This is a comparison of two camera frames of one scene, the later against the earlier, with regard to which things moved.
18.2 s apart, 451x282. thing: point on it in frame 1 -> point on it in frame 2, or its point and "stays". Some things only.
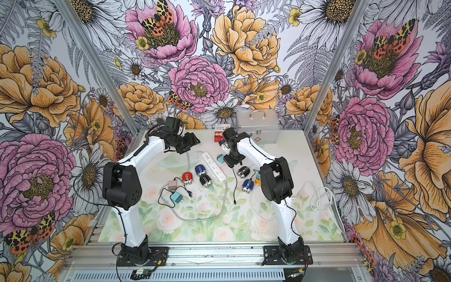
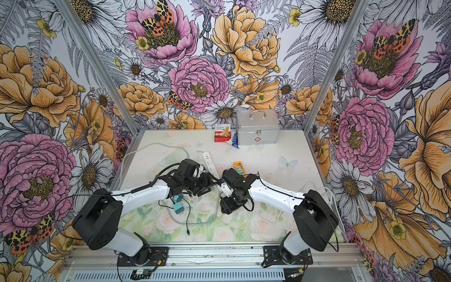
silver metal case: (262, 124) stays
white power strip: (214, 167) stays
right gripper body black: (233, 158) -> (233, 202)
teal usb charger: (220, 158) -> (178, 208)
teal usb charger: (177, 197) stays
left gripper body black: (183, 142) -> (197, 184)
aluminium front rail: (103, 256) stays
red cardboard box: (219, 128) stays
